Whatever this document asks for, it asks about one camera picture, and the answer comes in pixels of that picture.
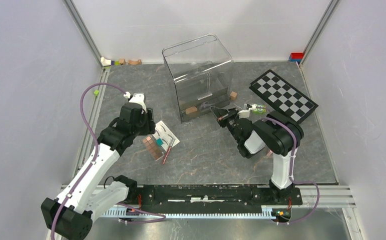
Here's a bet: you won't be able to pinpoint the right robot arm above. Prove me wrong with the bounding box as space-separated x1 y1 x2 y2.
210 107 304 204

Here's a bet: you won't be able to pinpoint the eyebrow stencil card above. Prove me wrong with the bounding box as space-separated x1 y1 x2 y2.
152 121 180 151

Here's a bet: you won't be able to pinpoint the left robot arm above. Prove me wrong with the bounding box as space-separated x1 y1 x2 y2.
41 102 155 240

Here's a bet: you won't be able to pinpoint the red blue blocks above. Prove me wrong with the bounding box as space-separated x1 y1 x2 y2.
289 52 304 62

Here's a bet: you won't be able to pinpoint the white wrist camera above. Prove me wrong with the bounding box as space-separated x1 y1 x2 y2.
123 91 147 111
238 103 257 119

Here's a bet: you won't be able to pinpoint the wooden cube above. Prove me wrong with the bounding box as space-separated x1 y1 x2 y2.
229 91 238 101

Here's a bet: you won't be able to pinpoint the round peach powder puff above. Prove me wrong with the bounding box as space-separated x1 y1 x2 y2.
185 106 198 115

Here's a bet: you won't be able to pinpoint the clear acrylic drawer organizer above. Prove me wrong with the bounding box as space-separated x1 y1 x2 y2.
162 33 234 123

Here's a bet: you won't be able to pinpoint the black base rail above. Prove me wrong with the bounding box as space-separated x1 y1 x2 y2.
123 184 303 215

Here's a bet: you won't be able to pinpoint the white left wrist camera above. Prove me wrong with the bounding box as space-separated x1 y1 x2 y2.
123 91 147 111

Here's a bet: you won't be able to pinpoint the aluminium frame rail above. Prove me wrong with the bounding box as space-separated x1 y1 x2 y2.
63 0 103 67

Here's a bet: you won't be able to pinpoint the green owl card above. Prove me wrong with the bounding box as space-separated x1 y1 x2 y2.
252 104 267 114

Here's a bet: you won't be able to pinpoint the black white checkerboard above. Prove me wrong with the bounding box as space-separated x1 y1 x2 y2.
249 69 319 123

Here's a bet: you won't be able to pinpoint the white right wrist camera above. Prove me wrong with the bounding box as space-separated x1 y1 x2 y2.
238 103 257 119

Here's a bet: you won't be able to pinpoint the teal cube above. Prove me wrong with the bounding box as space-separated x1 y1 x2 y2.
156 138 164 146

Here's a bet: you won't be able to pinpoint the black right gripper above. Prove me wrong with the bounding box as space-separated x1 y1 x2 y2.
211 107 242 144

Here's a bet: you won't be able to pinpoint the brown eyeshadow palette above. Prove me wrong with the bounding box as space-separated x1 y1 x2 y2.
142 135 164 161

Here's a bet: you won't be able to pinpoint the red lip gloss tube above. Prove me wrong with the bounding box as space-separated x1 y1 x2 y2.
162 138 175 165

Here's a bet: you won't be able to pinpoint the small wooden toy blocks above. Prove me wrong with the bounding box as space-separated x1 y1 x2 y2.
100 57 142 67

